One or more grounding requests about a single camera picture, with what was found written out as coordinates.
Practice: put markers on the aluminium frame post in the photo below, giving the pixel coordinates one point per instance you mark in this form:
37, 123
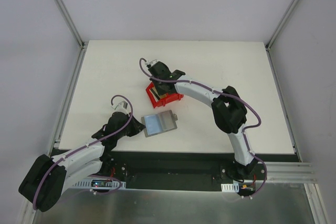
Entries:
70, 23
282, 23

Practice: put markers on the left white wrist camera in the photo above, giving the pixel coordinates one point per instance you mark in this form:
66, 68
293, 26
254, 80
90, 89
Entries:
121, 107

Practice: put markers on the right aluminium frame post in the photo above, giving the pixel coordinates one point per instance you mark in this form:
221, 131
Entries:
282, 23

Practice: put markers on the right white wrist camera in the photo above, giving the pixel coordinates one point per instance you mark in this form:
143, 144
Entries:
151, 63

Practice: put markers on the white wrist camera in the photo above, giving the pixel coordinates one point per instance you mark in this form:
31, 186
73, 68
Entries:
121, 107
151, 63

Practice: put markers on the red plastic bin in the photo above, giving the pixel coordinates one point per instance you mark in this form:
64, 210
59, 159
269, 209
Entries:
162, 102

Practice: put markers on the white cable duct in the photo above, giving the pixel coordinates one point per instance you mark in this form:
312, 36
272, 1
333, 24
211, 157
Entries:
230, 188
98, 184

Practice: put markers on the aluminium front rail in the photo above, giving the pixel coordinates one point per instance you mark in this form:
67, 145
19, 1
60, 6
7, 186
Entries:
290, 172

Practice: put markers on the left white cable duct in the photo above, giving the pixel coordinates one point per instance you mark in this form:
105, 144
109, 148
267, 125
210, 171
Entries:
98, 184

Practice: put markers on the right white cable duct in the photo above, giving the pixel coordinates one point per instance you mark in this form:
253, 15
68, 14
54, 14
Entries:
230, 188

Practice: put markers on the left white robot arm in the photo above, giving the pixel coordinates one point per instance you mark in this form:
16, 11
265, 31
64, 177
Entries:
50, 177

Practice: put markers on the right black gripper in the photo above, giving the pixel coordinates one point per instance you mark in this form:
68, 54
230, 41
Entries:
160, 87

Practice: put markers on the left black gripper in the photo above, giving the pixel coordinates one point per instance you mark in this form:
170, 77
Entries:
132, 128

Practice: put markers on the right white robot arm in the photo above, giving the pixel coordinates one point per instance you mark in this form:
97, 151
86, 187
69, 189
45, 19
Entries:
229, 110

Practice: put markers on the gold credit card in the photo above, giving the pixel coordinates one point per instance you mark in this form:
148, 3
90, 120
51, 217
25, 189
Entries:
157, 95

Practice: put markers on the left aluminium frame post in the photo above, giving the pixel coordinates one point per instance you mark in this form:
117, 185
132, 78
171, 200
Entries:
70, 23

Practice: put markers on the grey leather card holder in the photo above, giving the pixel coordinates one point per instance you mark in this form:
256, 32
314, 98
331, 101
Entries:
159, 123

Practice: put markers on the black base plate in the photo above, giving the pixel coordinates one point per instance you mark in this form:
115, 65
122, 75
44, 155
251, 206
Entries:
177, 171

